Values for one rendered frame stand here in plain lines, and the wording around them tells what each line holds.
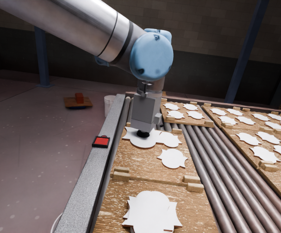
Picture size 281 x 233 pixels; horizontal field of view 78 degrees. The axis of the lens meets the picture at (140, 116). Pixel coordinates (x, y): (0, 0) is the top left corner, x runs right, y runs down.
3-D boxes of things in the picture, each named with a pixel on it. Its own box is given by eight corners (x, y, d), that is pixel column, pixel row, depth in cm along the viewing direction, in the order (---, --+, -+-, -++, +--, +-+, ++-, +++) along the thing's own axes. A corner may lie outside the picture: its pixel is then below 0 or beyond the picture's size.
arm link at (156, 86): (167, 74, 51) (160, 78, 44) (165, 89, 53) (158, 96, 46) (143, 70, 53) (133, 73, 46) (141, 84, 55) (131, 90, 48)
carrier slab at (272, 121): (270, 134, 121) (273, 128, 119) (240, 112, 159) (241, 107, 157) (318, 139, 123) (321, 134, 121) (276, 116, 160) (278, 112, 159)
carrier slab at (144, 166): (109, 177, 66) (109, 174, 66) (124, 127, 104) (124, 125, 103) (200, 189, 66) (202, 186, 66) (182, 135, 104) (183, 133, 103)
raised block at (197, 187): (186, 191, 63) (188, 185, 61) (185, 187, 64) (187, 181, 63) (202, 193, 62) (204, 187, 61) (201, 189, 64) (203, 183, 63)
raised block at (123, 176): (112, 180, 63) (113, 174, 62) (113, 176, 65) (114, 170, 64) (128, 182, 63) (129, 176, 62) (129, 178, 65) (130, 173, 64)
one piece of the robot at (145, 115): (167, 88, 44) (157, 143, 50) (174, 82, 51) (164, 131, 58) (132, 81, 46) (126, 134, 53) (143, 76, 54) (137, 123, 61)
